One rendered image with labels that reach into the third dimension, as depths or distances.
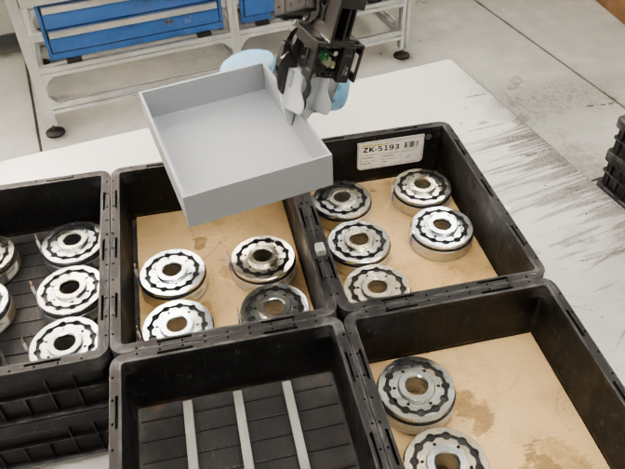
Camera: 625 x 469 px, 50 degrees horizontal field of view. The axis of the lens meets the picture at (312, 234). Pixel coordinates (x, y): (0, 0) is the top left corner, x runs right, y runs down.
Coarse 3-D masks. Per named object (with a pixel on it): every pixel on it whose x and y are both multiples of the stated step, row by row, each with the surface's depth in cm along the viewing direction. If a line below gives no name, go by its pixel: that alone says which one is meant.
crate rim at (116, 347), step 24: (120, 168) 113; (144, 168) 113; (120, 192) 109; (120, 216) 105; (120, 240) 100; (312, 240) 99; (120, 264) 96; (312, 264) 96; (120, 288) 93; (120, 312) 90; (312, 312) 89; (336, 312) 90; (120, 336) 87; (168, 336) 86; (192, 336) 86; (216, 336) 86
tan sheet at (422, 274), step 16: (384, 192) 122; (384, 208) 119; (384, 224) 116; (400, 224) 116; (400, 240) 113; (400, 256) 110; (416, 256) 110; (464, 256) 110; (480, 256) 110; (400, 272) 108; (416, 272) 108; (432, 272) 107; (448, 272) 107; (464, 272) 107; (480, 272) 107; (416, 288) 105
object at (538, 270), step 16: (400, 128) 120; (416, 128) 120; (432, 128) 120; (448, 128) 119; (464, 160) 113; (480, 176) 109; (496, 208) 103; (320, 224) 101; (512, 224) 100; (320, 240) 99; (528, 256) 95; (336, 272) 94; (528, 272) 93; (544, 272) 93; (336, 288) 92; (432, 288) 91; (448, 288) 91; (464, 288) 91; (352, 304) 90; (368, 304) 90; (384, 304) 89
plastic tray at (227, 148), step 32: (256, 64) 105; (160, 96) 102; (192, 96) 104; (224, 96) 106; (256, 96) 107; (160, 128) 101; (192, 128) 101; (224, 128) 100; (256, 128) 100; (288, 128) 100; (192, 160) 95; (224, 160) 95; (256, 160) 94; (288, 160) 94; (320, 160) 87; (192, 192) 90; (224, 192) 84; (256, 192) 86; (288, 192) 88; (192, 224) 85
